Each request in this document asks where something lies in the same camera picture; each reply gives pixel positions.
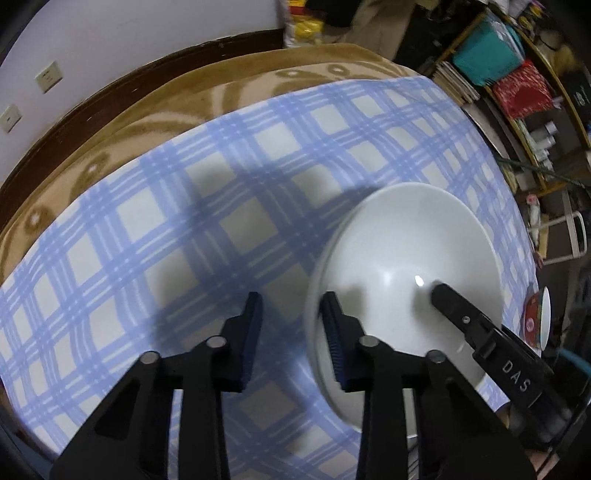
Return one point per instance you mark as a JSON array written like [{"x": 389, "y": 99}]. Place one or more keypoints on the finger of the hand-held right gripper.
[{"x": 455, "y": 309}]

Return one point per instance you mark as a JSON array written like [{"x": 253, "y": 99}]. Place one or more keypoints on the wall socket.
[
  {"x": 10, "y": 117},
  {"x": 48, "y": 76}
]

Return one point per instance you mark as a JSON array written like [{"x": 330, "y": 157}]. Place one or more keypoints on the red patterned bag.
[{"x": 524, "y": 90}]

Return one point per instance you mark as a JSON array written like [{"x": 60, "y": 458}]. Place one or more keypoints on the black pole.
[{"x": 545, "y": 171}]

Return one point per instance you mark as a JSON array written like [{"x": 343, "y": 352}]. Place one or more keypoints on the red patterned bowl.
[{"x": 538, "y": 318}]

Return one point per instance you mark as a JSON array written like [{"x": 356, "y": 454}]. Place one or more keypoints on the white rolling cart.
[{"x": 561, "y": 230}]

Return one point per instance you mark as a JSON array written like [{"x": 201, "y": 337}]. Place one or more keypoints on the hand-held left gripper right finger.
[{"x": 336, "y": 341}]

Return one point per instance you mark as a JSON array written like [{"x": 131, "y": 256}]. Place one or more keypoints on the white bowl with small label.
[{"x": 392, "y": 240}]

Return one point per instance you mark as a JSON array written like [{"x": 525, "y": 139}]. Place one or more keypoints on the teal bag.
[{"x": 489, "y": 55}]

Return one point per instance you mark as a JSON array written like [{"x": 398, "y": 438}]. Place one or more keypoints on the yellow snack bag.
[{"x": 302, "y": 27}]

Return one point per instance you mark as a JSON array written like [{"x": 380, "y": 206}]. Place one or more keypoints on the brown patterned blanket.
[{"x": 184, "y": 101}]

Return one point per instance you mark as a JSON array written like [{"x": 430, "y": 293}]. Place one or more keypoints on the white bottle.
[
  {"x": 540, "y": 136},
  {"x": 547, "y": 152}
]

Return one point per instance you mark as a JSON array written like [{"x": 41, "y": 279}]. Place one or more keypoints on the wooden shelf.
[{"x": 517, "y": 124}]

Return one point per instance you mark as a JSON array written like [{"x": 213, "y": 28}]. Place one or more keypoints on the black box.
[{"x": 581, "y": 101}]

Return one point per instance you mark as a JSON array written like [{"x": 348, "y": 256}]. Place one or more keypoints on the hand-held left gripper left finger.
[{"x": 249, "y": 341}]

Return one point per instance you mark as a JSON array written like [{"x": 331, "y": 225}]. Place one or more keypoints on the stack of old books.
[{"x": 455, "y": 83}]

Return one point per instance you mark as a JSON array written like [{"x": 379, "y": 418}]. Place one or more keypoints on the blue plaid cloth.
[{"x": 184, "y": 221}]

